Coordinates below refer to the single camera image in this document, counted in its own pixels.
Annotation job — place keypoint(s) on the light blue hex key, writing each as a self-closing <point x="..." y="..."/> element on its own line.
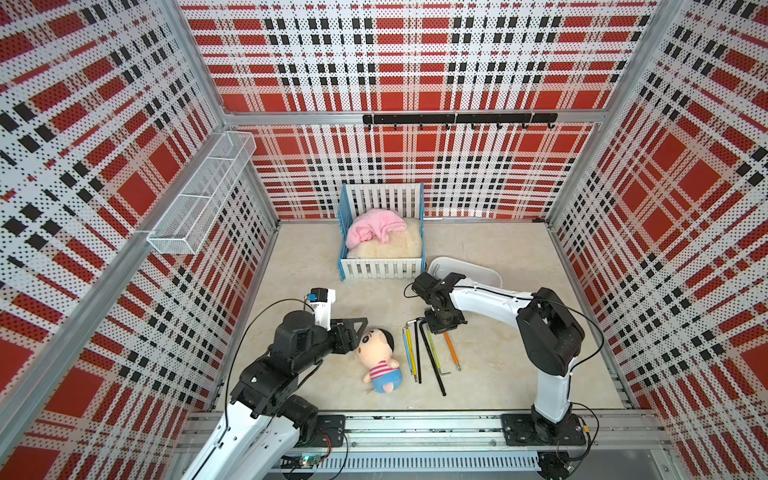
<point x="406" y="354"/>

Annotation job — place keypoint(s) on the large black hex key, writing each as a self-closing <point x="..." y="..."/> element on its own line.
<point x="441" y="386"/>

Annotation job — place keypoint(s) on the pink cloth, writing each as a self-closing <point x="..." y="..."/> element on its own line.
<point x="375" y="224"/>

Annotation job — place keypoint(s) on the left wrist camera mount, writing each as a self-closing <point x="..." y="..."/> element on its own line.
<point x="321" y="301"/>

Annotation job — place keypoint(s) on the lime green hex key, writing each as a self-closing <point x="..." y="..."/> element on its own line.
<point x="434" y="353"/>

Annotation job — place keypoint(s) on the yellow hex key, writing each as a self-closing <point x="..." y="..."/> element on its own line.
<point x="411" y="353"/>

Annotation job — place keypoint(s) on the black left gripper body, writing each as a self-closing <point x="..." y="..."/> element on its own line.
<point x="339" y="345"/>

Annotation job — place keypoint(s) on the white plastic storage box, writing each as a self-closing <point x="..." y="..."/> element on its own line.
<point x="440" y="267"/>

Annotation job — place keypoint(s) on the cream fluffy mattress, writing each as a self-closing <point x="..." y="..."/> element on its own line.
<point x="401" y="244"/>

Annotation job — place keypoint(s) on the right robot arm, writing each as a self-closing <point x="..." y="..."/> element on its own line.
<point x="552" y="337"/>

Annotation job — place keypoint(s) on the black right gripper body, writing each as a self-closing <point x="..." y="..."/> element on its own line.
<point x="438" y="321"/>

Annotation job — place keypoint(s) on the black hook rail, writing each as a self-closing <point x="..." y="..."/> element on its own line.
<point x="523" y="119"/>

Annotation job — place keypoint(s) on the white wire mesh basket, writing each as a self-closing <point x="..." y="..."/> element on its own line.
<point x="185" y="225"/>

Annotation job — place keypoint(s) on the white and blue toy crib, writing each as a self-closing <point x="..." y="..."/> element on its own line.
<point x="407" y="200"/>

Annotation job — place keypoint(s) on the orange hex key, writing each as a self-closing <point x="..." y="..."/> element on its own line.
<point x="452" y="351"/>

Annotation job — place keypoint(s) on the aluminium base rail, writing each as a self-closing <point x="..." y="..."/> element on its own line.
<point x="607" y="444"/>

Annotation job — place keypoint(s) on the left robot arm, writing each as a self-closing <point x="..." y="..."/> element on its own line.
<point x="265" y="418"/>

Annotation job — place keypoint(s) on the thin black hex key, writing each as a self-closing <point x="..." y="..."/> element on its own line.
<point x="416" y="348"/>

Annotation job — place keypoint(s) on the cartoon boy plush doll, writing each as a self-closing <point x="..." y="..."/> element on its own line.
<point x="375" y="352"/>

